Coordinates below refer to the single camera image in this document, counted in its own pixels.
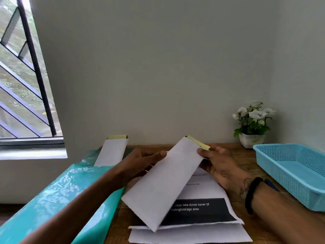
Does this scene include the person's left hand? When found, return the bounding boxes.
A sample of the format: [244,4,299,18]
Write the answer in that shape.
[112,148,168,189]

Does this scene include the person's right hand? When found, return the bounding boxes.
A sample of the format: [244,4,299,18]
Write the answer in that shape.
[197,146,254,201]

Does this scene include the white envelope with yellow strip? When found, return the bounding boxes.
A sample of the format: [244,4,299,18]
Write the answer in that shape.
[94,135,129,167]
[121,135,211,232]

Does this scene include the person's right forearm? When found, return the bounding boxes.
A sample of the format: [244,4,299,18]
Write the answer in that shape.
[250,182,325,244]

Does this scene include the person's left forearm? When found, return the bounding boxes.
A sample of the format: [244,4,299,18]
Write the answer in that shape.
[19,166,127,244]

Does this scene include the white printed paper sheet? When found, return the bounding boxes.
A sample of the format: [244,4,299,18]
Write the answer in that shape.
[128,167,245,230]

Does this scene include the white flowers in white pot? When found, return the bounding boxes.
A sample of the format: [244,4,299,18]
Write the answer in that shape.
[232,101,276,149]

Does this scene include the black wristband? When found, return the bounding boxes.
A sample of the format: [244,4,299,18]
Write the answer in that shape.
[244,177,264,215]

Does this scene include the plain white paper sheet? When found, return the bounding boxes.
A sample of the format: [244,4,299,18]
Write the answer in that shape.
[128,223,253,244]

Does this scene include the light blue plastic basket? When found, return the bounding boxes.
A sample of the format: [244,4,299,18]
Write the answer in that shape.
[253,143,325,212]

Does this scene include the teal plastic bag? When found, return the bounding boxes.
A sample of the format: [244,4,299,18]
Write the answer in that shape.
[0,147,134,244]

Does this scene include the window with black metal grille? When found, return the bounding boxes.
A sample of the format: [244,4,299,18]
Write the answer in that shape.
[0,0,68,160]

